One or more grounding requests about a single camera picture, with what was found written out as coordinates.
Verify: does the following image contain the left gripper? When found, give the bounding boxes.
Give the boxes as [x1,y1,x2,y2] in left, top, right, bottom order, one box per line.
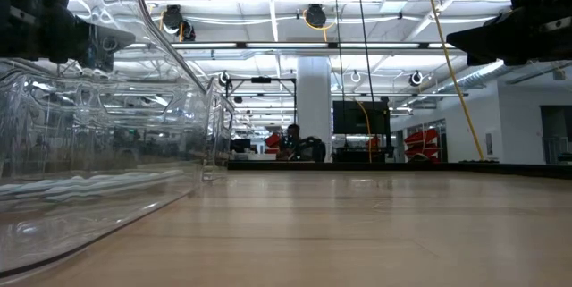
[0,0,136,72]

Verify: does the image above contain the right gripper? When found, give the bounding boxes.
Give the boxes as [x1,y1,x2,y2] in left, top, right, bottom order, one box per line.
[446,0,572,67]

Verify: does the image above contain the red storage bins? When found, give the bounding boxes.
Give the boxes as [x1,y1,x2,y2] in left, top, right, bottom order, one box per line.
[404,128,442,161]

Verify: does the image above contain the black monitor screen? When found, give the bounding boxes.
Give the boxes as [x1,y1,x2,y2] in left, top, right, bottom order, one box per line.
[332,99,391,136]

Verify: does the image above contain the white square column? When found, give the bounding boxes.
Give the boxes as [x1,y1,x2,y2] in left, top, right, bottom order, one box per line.
[296,56,333,163]

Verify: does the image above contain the person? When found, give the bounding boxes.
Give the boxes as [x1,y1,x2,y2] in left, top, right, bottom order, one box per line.
[280,122,309,162]

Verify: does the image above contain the black ceiling cable reel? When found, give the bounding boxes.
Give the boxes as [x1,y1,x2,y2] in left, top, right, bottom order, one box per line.
[160,4,184,31]
[303,3,336,42]
[181,21,197,42]

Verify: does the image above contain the long black cable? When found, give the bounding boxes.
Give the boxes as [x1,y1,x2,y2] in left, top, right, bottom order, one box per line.
[355,0,375,103]

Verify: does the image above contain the orange hanging cable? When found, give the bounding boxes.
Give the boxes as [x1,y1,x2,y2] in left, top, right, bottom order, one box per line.
[356,100,373,163]

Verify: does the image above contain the black table frame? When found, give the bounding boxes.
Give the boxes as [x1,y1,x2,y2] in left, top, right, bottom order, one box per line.
[227,160,572,179]

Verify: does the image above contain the thin black hanging cable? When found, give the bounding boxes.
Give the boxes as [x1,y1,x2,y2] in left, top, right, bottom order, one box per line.
[333,0,346,103]

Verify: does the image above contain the black gantry frame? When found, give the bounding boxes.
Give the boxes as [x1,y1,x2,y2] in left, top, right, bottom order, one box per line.
[225,75,299,159]

